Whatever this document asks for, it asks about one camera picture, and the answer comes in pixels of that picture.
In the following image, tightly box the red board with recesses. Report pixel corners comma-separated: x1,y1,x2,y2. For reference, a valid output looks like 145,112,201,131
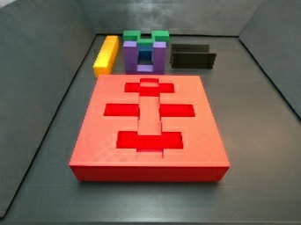
70,75,230,182

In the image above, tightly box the green stepped block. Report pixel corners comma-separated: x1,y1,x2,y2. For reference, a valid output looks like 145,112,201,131
122,30,170,46

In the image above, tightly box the purple U-shaped block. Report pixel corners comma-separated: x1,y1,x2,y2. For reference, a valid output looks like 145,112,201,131
122,40,167,75

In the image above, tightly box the yellow long bar block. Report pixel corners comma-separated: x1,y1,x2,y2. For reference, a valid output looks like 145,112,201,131
93,35,119,77

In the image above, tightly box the black angled bracket holder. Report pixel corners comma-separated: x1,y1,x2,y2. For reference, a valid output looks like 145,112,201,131
170,44,217,69

